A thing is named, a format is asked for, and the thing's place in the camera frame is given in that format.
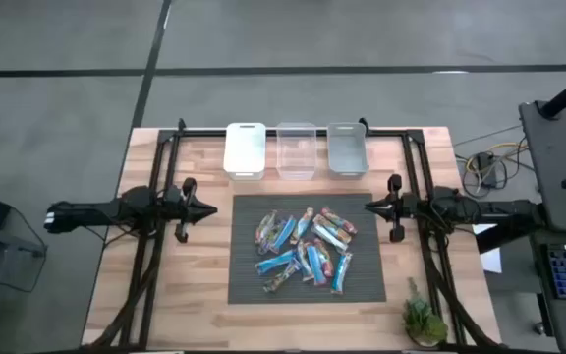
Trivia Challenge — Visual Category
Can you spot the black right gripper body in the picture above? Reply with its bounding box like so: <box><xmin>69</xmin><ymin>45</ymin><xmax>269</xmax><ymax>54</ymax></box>
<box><xmin>388</xmin><ymin>173</ymin><xmax>420</xmax><ymax>243</ymax></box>

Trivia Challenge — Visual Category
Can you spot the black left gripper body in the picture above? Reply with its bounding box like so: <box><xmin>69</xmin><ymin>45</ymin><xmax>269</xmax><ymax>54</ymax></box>
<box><xmin>167</xmin><ymin>177</ymin><xmax>198</xmax><ymax>243</ymax></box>

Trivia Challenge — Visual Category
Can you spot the red chewy granola bar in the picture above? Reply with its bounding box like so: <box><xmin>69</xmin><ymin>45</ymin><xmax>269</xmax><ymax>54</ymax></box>
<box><xmin>313</xmin><ymin>238</ymin><xmax>335</xmax><ymax>278</ymax></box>
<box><xmin>319</xmin><ymin>206</ymin><xmax>359</xmax><ymax>235</ymax></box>
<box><xmin>255</xmin><ymin>209</ymin><xmax>278</xmax><ymax>246</ymax></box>

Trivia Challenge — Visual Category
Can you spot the tan blue granola bar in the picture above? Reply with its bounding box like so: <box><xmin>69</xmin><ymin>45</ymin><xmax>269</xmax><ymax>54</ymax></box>
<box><xmin>311</xmin><ymin>213</ymin><xmax>352</xmax><ymax>245</ymax></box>

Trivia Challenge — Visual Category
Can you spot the white blue granola bar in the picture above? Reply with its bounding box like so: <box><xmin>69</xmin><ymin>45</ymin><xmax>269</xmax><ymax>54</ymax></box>
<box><xmin>310</xmin><ymin>224</ymin><xmax>349</xmax><ymax>254</ymax></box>

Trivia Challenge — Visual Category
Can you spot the green blue granola bar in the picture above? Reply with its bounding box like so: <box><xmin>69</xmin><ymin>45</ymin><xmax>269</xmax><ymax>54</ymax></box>
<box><xmin>256</xmin><ymin>220</ymin><xmax>287</xmax><ymax>256</ymax></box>
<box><xmin>262</xmin><ymin>259</ymin><xmax>302</xmax><ymax>294</ymax></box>

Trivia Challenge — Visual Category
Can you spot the orange tan granola bar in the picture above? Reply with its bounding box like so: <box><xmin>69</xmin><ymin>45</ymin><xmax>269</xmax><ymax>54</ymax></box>
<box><xmin>290</xmin><ymin>206</ymin><xmax>314</xmax><ymax>246</ymax></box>

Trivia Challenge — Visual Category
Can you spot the blue granola bar orange end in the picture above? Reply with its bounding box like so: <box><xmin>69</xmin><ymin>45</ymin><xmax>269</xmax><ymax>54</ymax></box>
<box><xmin>296</xmin><ymin>240</ymin><xmax>314</xmax><ymax>282</ymax></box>

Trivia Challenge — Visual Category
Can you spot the grey plastic bin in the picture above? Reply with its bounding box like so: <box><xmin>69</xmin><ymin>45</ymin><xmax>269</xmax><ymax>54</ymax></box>
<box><xmin>326</xmin><ymin>121</ymin><xmax>369</xmax><ymax>178</ymax></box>

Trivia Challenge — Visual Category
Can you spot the white plastic bin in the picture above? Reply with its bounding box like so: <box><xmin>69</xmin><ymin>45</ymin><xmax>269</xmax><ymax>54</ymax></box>
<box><xmin>222</xmin><ymin>122</ymin><xmax>267</xmax><ymax>182</ymax></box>

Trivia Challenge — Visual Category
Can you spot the dark grey woven mat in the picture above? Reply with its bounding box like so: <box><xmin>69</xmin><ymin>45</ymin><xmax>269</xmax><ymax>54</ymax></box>
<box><xmin>227</xmin><ymin>193</ymin><xmax>388</xmax><ymax>305</ymax></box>

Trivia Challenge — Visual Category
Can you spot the black power adapter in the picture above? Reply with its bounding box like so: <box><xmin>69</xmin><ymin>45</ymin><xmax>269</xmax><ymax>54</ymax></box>
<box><xmin>477</xmin><ymin>151</ymin><xmax>498</xmax><ymax>189</ymax></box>

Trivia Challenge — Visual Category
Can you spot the clear plastic bin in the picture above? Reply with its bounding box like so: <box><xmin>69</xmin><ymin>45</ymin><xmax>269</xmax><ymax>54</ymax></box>
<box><xmin>275</xmin><ymin>121</ymin><xmax>318</xmax><ymax>181</ymax></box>

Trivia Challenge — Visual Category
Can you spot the white paper sheet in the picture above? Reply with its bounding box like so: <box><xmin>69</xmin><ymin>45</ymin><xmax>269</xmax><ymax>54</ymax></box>
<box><xmin>472</xmin><ymin>223</ymin><xmax>503</xmax><ymax>274</ymax></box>

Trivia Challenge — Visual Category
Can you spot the potted succulent plant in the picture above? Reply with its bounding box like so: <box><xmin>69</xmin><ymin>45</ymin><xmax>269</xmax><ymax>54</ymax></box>
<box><xmin>401</xmin><ymin>276</ymin><xmax>450</xmax><ymax>348</ymax></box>

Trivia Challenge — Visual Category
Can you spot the black desk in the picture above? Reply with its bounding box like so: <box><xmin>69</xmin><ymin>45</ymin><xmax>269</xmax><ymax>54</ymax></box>
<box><xmin>477</xmin><ymin>100</ymin><xmax>566</xmax><ymax>354</ymax></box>

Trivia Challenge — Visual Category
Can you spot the grey metal stand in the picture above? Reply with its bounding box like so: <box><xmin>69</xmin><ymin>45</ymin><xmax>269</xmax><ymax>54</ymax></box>
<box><xmin>0</xmin><ymin>223</ymin><xmax>48</xmax><ymax>354</ymax></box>

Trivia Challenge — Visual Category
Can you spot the black floor cable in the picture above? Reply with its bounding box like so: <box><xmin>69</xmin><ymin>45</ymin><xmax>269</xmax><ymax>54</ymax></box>
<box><xmin>459</xmin><ymin>151</ymin><xmax>510</xmax><ymax>199</ymax></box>

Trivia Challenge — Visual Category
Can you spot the yellow floor cable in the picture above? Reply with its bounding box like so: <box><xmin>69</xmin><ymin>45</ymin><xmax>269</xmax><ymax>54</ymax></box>
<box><xmin>464</xmin><ymin>141</ymin><xmax>530</xmax><ymax>173</ymax></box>

